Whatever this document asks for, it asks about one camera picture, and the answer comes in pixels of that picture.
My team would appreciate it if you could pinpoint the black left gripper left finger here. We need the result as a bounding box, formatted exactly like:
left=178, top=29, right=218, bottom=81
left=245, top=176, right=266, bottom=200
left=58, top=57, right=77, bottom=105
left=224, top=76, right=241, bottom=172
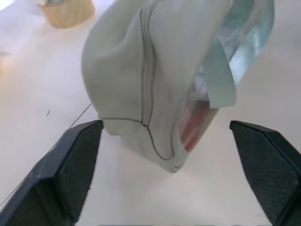
left=0, top=120, right=104, bottom=226

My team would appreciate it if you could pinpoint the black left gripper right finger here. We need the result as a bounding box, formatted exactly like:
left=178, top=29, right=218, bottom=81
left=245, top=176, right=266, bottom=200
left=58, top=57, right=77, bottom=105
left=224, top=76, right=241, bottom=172
left=230, top=120, right=301, bottom=226

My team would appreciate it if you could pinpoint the pale green zip pouch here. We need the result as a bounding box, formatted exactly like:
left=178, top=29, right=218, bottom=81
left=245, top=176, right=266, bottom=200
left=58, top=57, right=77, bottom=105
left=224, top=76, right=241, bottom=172
left=80, top=0, right=276, bottom=175

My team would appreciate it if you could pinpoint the beige ribbed basket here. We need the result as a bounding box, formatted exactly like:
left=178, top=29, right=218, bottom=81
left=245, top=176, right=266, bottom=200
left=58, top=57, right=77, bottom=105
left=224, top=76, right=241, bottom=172
left=37, top=0, right=96, bottom=29

